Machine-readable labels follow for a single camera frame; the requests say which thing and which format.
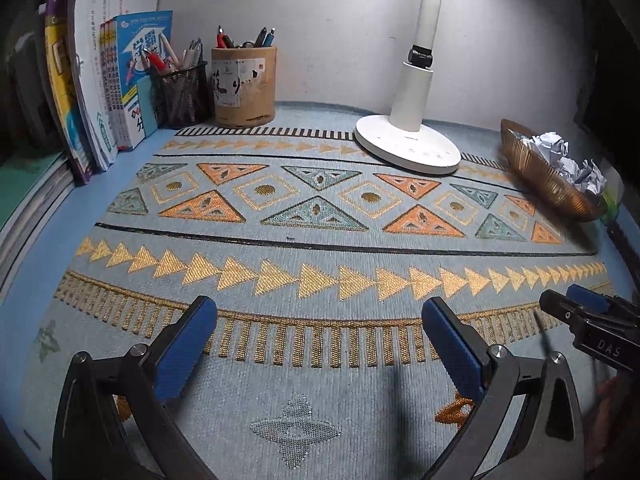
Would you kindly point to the person's right hand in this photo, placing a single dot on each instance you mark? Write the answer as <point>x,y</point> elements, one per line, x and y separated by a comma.
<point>612,400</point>

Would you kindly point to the yellow purple book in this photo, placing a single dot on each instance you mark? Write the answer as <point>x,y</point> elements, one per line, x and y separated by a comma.
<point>57,70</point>

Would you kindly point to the black mesh pen holder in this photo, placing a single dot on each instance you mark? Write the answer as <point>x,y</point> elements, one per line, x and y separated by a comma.
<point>182,97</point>

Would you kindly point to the white desk lamp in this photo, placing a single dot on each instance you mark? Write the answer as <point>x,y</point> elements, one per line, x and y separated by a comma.
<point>410,100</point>

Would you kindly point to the bunch of pastel pens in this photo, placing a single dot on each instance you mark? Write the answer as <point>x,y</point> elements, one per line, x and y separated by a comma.
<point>170,57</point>

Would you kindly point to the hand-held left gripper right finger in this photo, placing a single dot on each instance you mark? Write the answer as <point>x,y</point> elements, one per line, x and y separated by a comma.
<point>455,355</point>

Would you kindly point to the green plastic packet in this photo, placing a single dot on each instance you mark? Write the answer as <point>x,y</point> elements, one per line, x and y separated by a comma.
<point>612,195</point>

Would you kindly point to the black monitor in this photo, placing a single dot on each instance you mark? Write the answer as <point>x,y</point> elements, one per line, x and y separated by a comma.
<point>615,85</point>

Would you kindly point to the white paper booklets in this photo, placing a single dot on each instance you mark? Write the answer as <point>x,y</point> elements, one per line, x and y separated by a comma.
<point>100,35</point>

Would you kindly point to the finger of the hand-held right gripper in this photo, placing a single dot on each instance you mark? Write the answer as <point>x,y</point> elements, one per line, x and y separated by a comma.
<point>590,297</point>
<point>562,306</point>

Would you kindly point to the bunch of dark pens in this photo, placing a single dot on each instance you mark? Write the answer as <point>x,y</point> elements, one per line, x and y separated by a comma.
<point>262,37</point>

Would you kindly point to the brown woven bowl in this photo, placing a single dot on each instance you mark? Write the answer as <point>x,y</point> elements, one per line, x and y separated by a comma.
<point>535,175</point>

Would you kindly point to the patterned blue woven mat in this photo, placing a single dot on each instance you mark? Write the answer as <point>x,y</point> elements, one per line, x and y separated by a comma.
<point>300,310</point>

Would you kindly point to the light teal notebook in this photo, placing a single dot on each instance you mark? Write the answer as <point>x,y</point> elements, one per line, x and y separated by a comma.
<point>145,105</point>

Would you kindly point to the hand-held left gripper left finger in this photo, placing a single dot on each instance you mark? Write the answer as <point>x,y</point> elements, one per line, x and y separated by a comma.
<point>185,355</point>

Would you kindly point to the bamboo pen holder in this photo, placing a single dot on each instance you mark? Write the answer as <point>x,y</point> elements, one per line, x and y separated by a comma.
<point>245,90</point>

